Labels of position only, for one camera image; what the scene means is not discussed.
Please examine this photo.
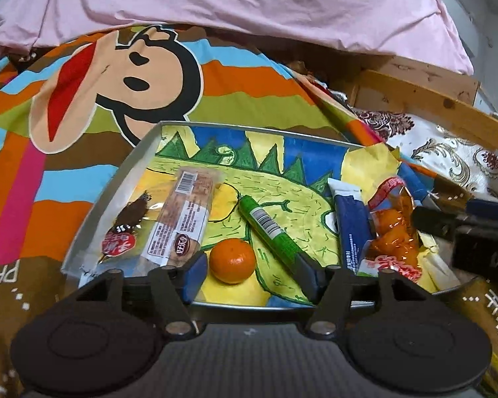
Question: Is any wooden bed frame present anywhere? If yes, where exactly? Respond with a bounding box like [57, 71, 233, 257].
[349, 68, 498, 158]

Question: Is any green stick snack packet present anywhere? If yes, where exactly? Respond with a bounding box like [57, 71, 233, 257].
[237, 195, 312, 283]

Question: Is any orange jelly snack red label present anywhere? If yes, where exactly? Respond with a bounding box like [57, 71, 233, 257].
[363, 176, 426, 283]

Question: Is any long brown biscuit packet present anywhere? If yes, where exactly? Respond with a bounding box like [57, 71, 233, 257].
[143, 166, 220, 268]

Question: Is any white floral quilt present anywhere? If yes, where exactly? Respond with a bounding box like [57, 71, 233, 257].
[353, 110, 498, 204]

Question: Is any clear dark plum packet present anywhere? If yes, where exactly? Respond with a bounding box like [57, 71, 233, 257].
[79, 188, 167, 276]

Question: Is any mandarin orange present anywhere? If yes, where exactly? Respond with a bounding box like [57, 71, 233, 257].
[208, 238, 257, 285]

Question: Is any dinosaur drawing paper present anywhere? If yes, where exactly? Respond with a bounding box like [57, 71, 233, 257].
[137, 126, 461, 305]

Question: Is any printed monkey blanket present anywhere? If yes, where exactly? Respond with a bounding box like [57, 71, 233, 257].
[0, 25, 498, 398]

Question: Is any metal tray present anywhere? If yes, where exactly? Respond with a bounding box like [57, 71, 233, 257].
[62, 121, 474, 309]

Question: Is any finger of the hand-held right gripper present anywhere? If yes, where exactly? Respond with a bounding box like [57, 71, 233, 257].
[429, 193, 498, 218]
[412, 206, 467, 239]

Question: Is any blue white snack packet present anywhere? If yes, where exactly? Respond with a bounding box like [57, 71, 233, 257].
[327, 177, 378, 276]

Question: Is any pink bed sheet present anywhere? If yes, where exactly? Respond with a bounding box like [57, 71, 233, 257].
[0, 0, 474, 75]

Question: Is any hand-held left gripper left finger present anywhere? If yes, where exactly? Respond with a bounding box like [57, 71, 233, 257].
[75, 252, 210, 338]

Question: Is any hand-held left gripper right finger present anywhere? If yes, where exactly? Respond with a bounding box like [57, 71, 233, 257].
[294, 252, 434, 338]

